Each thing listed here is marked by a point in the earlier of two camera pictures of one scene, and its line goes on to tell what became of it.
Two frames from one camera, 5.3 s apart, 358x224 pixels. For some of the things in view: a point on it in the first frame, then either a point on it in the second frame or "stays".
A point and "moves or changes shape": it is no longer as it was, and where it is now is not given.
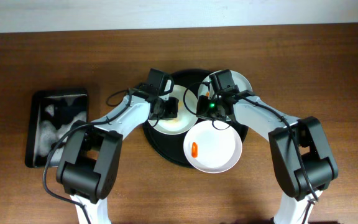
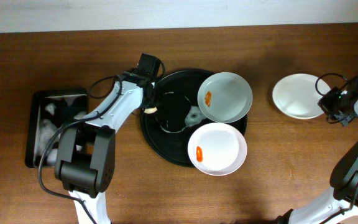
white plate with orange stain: (188, 112) to (297, 96)
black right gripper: (205, 107) to (327, 104)
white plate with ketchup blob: (212, 150) moves or changes shape
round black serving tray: (170, 147) stays
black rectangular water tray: (49, 113) stays
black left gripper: (169, 109) to (150, 100)
